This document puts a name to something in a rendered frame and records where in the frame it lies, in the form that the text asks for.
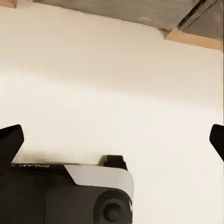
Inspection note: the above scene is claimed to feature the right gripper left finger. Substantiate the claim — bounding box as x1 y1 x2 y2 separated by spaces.
0 124 24 180

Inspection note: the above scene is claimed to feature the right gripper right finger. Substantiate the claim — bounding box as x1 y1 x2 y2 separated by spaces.
209 124 224 161

